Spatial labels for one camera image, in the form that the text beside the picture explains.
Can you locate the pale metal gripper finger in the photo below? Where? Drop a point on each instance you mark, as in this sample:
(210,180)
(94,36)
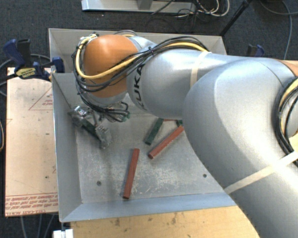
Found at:
(78,115)
(104,136)

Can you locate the dark green block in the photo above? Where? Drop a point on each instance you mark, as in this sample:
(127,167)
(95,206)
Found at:
(179,123)
(154,132)
(90,128)

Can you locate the red-brown flat block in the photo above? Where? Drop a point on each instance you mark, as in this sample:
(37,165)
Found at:
(131,173)
(166,141)

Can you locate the brown cardboard board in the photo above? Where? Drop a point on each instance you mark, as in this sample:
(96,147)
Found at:
(29,145)

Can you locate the grey metal bin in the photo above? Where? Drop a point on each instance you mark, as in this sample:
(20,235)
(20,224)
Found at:
(164,182)

